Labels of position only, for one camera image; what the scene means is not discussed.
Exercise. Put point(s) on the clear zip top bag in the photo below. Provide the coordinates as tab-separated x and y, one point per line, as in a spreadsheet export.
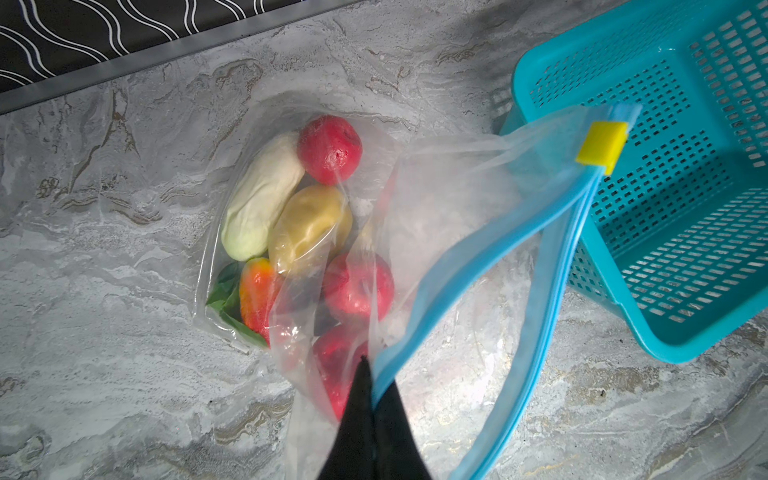
480	233

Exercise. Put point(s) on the yellow toy potato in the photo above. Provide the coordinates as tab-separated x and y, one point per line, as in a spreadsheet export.
315	215

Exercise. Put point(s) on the red toy tomato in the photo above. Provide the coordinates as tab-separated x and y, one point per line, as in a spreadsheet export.
338	353
329	149
353	284

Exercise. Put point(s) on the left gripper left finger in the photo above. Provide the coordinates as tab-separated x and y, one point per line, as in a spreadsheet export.
352	454

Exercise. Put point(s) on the teal plastic basket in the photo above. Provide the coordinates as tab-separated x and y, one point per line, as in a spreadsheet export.
676	240

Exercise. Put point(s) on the orange red toy pepper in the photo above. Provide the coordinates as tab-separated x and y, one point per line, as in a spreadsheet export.
259	287

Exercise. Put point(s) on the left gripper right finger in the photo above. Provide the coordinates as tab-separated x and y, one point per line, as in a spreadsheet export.
396	454

